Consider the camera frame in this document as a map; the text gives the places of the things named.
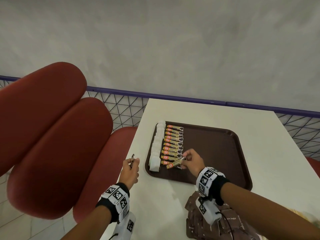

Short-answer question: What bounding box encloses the right wristband with marker tags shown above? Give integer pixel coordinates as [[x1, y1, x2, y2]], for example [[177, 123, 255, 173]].
[[196, 167, 230, 205]]

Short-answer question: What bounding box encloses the person's right hand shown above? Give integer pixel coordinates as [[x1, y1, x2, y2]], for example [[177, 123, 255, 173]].
[[179, 148, 206, 177]]

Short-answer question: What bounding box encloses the brown plastic tray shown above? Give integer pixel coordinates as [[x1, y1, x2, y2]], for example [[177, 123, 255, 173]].
[[145, 121, 253, 192]]

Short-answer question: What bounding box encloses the black gold coffee stick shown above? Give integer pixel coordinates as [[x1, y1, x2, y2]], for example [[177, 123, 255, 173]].
[[166, 157, 187, 170]]

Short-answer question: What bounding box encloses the person's left hand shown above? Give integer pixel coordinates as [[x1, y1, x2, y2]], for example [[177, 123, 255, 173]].
[[119, 157, 140, 190]]

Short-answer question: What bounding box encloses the black right camera cable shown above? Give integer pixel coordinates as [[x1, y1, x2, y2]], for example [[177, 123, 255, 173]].
[[216, 211, 234, 240]]

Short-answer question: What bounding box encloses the person's left forearm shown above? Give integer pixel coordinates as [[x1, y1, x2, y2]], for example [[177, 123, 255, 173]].
[[61, 205, 112, 240]]

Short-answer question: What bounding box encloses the row of white sachets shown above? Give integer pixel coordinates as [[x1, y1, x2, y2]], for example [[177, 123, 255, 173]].
[[149, 120, 167, 172]]

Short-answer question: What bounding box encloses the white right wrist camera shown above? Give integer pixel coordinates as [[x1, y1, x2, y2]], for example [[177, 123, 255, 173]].
[[198, 197, 222, 225]]

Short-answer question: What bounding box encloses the person's right forearm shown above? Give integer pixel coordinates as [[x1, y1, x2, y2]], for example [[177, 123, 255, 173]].
[[220, 182, 320, 240]]

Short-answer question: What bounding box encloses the row of coffee stick packets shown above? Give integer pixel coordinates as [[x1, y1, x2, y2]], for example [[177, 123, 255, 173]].
[[160, 124, 185, 166]]

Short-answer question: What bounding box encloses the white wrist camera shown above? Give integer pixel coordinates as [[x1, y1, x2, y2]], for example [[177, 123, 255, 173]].
[[198, 197, 222, 225], [114, 212, 137, 240]]

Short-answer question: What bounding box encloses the purple mesh railing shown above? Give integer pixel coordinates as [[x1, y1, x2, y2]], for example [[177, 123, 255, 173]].
[[0, 75, 320, 158]]

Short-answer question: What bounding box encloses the pile of brown sugar packets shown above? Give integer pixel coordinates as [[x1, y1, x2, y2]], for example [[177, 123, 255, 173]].
[[184, 190, 265, 240]]

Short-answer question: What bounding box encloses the bundle of wooden stir sticks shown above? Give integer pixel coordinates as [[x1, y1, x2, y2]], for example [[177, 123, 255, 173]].
[[287, 208, 309, 218]]

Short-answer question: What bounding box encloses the red padded chair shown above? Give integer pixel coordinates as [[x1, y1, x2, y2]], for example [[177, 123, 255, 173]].
[[305, 157, 320, 179], [0, 62, 138, 224]]

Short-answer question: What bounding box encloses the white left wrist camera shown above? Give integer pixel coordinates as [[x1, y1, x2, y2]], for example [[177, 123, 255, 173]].
[[114, 212, 137, 240]]

